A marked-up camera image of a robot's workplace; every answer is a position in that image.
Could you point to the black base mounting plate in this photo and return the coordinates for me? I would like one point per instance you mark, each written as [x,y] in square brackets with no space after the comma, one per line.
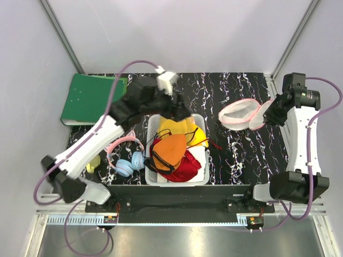
[171,205]

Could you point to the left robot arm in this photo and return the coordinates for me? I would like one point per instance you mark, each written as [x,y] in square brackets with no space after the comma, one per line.
[144,96]

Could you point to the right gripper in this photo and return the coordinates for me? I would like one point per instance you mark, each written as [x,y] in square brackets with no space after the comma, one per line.
[269,117]

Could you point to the red satin bra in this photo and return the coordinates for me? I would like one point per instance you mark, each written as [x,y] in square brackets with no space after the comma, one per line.
[187,169]

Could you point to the green ring binder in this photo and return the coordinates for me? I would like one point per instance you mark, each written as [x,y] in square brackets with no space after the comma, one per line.
[87,99]

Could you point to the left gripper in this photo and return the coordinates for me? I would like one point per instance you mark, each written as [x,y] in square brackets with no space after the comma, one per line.
[178,112]

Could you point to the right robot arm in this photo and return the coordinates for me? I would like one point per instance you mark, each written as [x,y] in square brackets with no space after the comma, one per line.
[296,107]

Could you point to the grey plastic laundry basket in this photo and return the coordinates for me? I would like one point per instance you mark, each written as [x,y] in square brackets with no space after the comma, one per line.
[164,154]

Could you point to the yellow mesh bra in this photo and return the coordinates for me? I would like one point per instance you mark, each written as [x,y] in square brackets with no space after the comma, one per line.
[169,126]

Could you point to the yellow-green plastic cup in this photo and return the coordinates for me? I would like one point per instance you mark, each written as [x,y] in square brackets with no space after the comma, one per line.
[93,164]

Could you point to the white pink mesh laundry bag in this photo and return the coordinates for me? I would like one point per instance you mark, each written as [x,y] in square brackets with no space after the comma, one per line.
[244,114]

